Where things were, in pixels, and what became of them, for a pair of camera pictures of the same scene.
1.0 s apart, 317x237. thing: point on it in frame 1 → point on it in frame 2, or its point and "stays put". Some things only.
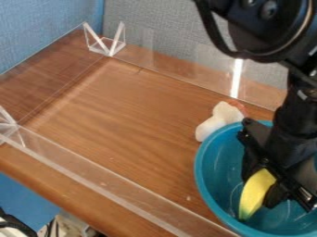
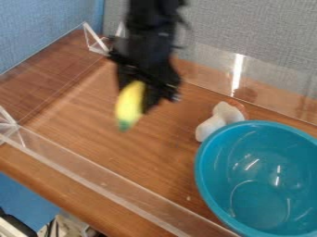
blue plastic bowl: [221, 178] stays put
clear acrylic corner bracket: [102, 44] stays put
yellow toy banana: [255, 190] → [128, 105]
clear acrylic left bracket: [9, 131] stays put
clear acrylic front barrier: [76, 175] stays put
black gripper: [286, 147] → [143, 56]
